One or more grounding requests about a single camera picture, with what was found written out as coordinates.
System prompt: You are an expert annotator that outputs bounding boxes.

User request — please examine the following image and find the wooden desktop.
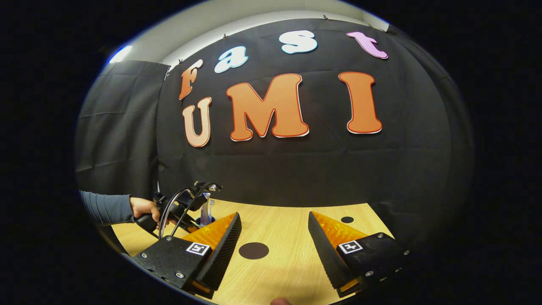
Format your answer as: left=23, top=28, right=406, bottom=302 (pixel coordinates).
left=111, top=199, right=396, bottom=305

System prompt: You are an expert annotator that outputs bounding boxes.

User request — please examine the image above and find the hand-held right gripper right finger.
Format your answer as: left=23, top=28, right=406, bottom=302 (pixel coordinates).
left=308, top=211, right=410, bottom=298

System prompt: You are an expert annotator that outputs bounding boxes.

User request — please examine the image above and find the dark brown round coaster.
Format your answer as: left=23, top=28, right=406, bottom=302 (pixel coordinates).
left=239, top=242, right=270, bottom=260

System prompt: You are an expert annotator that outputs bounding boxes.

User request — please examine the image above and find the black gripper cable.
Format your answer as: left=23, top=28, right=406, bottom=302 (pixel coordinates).
left=158, top=189, right=189, bottom=240
left=170, top=183, right=221, bottom=238

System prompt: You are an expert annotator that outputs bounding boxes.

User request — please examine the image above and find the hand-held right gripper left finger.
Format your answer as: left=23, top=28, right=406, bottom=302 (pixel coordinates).
left=132, top=212, right=243, bottom=299

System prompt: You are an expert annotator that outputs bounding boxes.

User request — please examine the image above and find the black backdrop cloth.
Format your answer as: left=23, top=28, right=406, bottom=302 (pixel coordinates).
left=156, top=18, right=475, bottom=255

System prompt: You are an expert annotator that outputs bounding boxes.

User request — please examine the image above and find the plain dark cloth panel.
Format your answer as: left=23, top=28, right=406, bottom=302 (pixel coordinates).
left=75, top=59, right=171, bottom=200

